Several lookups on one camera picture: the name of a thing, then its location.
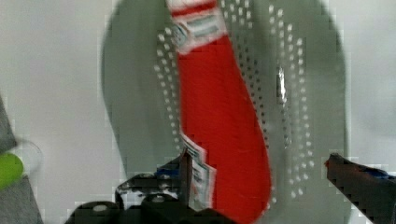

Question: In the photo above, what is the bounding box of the green plastic strainer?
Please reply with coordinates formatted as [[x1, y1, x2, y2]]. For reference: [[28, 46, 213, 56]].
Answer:
[[101, 0, 351, 224]]

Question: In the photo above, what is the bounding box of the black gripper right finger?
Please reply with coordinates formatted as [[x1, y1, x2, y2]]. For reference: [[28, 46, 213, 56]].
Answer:
[[324, 153, 396, 224]]

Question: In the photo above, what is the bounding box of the green plush avocado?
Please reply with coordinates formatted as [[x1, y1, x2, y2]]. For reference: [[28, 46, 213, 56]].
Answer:
[[0, 153, 23, 189]]

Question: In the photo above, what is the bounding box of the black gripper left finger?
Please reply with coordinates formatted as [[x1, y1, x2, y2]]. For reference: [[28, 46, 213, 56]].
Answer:
[[64, 152, 236, 224]]

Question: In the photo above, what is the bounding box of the red plush ketchup bottle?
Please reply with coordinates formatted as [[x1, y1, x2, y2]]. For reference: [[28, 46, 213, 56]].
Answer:
[[165, 0, 271, 224]]

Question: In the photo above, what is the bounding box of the dark grey object bottom left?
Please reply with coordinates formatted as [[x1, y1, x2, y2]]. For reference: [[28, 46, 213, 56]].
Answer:
[[0, 177, 44, 224]]

